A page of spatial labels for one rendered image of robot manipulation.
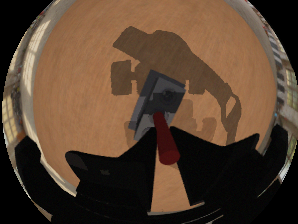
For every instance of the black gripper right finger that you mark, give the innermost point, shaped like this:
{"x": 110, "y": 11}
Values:
{"x": 203, "y": 163}

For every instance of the dark red peg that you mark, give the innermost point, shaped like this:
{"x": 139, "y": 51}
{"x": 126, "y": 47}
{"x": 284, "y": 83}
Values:
{"x": 167, "y": 150}

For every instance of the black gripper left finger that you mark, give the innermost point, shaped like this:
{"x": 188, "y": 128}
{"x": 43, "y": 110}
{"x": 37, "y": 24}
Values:
{"x": 133, "y": 170}

